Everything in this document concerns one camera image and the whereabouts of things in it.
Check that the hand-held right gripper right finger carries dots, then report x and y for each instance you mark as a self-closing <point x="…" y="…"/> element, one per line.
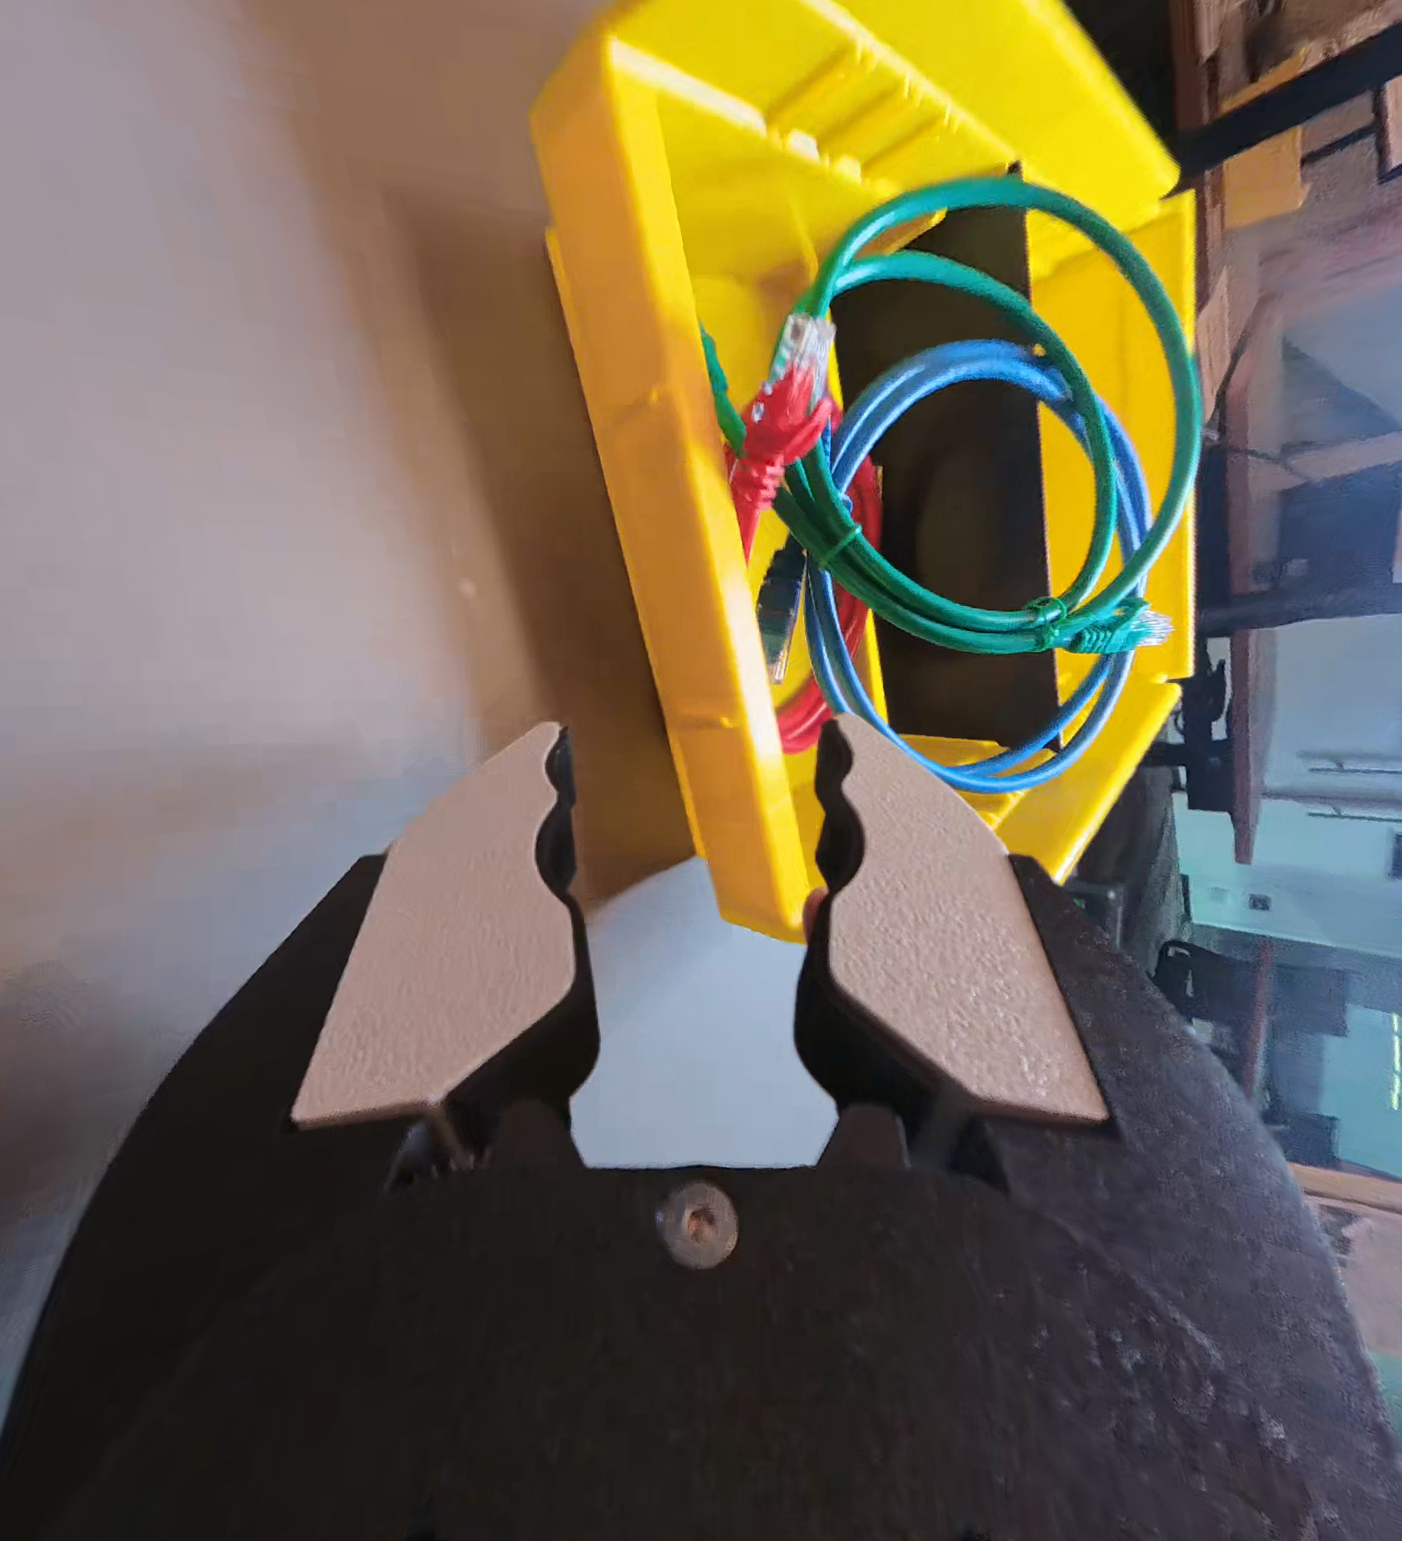
<point x="954" y="964"/>

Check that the yellow plastic bin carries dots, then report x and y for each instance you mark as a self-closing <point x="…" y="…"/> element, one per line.
<point x="630" y="421"/>

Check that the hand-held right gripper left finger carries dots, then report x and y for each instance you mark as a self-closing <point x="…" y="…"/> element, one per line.
<point x="449" y="952"/>

